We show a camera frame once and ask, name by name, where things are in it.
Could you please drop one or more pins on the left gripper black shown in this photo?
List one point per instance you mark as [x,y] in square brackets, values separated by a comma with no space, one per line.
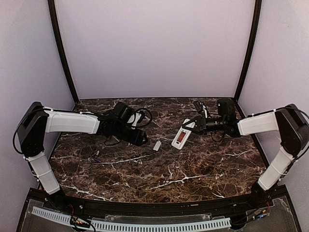
[138,136]

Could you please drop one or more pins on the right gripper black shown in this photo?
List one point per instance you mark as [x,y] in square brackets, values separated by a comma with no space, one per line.
[202,123]

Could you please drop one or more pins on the white battery cover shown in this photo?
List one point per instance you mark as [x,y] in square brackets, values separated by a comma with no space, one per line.
[157,146]

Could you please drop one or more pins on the white remote control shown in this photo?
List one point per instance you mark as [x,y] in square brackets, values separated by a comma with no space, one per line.
[180,138]

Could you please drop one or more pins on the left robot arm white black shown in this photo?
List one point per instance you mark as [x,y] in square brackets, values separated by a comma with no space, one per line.
[121,122]

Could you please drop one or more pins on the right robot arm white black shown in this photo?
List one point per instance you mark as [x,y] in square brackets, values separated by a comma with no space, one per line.
[289,121]

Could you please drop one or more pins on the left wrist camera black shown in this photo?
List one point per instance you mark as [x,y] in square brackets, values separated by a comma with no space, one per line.
[123,112]

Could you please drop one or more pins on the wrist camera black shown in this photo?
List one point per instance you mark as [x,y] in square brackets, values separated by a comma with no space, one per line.
[225,107]
[123,112]

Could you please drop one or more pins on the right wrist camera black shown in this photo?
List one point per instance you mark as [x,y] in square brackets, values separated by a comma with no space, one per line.
[225,107]

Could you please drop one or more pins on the white slotted cable duct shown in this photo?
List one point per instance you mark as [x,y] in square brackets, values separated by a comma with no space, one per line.
[114,223]

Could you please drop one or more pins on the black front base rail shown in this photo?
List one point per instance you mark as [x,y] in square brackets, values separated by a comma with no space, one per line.
[230,207]

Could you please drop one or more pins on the right black frame post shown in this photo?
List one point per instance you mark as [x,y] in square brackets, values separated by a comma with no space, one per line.
[249,50]

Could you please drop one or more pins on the black frame post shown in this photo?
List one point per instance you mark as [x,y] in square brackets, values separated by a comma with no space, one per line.
[249,50]
[61,49]

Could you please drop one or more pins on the left black frame post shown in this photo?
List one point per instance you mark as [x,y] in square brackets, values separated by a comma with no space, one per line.
[61,49]

